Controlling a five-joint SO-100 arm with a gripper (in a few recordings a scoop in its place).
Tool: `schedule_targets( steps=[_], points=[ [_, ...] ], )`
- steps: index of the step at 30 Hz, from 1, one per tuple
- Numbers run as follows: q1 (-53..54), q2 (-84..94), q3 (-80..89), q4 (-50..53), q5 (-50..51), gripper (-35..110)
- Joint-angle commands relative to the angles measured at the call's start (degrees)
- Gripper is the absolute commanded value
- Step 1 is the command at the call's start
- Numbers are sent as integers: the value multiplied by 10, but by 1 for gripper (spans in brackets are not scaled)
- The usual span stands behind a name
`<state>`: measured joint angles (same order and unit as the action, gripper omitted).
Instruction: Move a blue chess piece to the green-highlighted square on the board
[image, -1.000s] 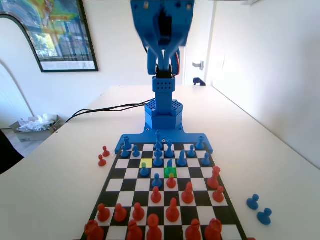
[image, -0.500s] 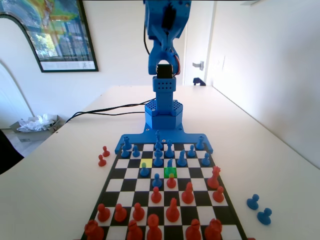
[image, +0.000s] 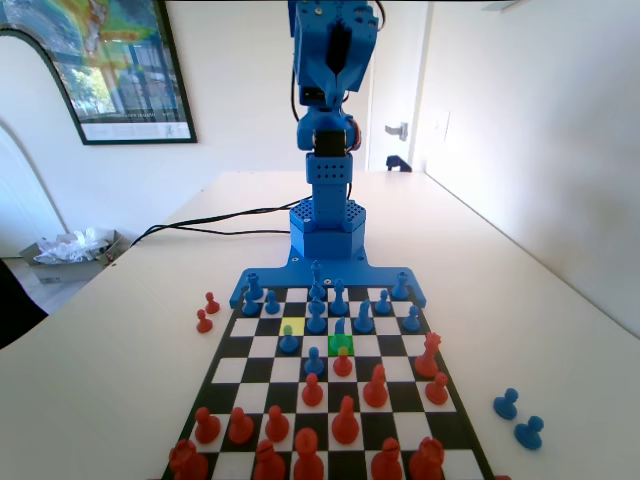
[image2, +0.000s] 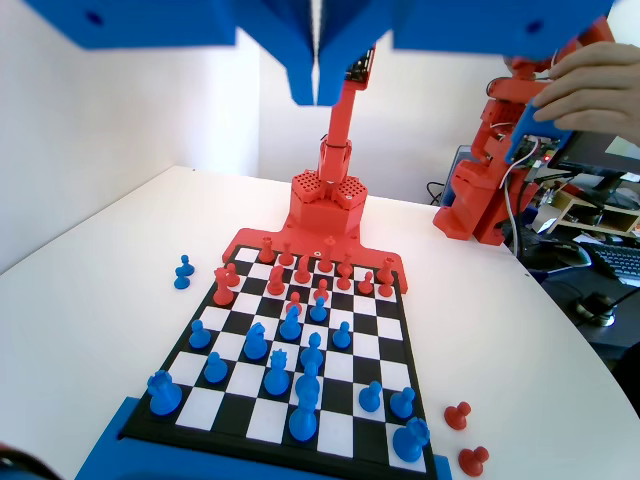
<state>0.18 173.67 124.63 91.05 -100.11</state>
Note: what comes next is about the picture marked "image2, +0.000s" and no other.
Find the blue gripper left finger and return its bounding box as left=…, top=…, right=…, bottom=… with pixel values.
left=219, top=0, right=318, bottom=106

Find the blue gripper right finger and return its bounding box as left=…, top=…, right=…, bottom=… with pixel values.
left=318, top=0, right=416, bottom=106

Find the red leader arm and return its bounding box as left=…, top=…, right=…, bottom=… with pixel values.
left=432, top=19, right=616, bottom=246

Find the blue knight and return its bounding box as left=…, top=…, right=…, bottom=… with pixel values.
left=278, top=305, right=302, bottom=341
left=243, top=323, right=268, bottom=361

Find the person's bare hand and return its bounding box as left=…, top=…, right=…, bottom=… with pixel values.
left=531, top=41, right=640, bottom=137

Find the grey blue box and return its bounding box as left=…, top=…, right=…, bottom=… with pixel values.
left=442, top=143, right=471, bottom=206

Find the blue controller board holder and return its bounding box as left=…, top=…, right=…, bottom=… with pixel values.
left=504, top=102, right=576, bottom=166

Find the red king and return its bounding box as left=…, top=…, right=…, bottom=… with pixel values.
left=318, top=235, right=337, bottom=274

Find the red queen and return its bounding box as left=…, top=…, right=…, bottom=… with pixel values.
left=211, top=267, right=235, bottom=307

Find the black computer monitor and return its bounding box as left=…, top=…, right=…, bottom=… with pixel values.
left=547, top=130, right=640, bottom=204

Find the black and white chessboard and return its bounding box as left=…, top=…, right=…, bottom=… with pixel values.
left=118, top=243, right=437, bottom=474

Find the blue bishop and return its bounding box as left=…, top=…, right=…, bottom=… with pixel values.
left=294, top=360, right=322, bottom=401

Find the blue queen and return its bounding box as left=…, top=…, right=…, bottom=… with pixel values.
left=263, top=349, right=291, bottom=396

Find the wooden monitor riser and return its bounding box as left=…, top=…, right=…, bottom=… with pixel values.
left=542, top=187, right=640, bottom=236

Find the black keyboard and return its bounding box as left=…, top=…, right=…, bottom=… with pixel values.
left=589, top=242, right=640, bottom=289

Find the computer mouse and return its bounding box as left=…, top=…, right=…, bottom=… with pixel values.
left=573, top=294, right=617, bottom=327

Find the blue rook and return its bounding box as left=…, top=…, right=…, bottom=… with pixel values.
left=392, top=416, right=432, bottom=464
left=145, top=370, right=182, bottom=418

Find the blue king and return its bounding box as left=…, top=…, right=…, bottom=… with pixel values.
left=288, top=388, right=319, bottom=444

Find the black camera circuit board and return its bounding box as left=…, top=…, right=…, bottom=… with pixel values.
left=344, top=45, right=376, bottom=84

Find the red base plate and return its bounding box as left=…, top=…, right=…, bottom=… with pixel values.
left=221, top=227, right=412, bottom=296

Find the grey leader arm cable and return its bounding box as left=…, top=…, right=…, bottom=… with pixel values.
left=498, top=152, right=524, bottom=246

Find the blue base plate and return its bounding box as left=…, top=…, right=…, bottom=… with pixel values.
left=73, top=397, right=452, bottom=480

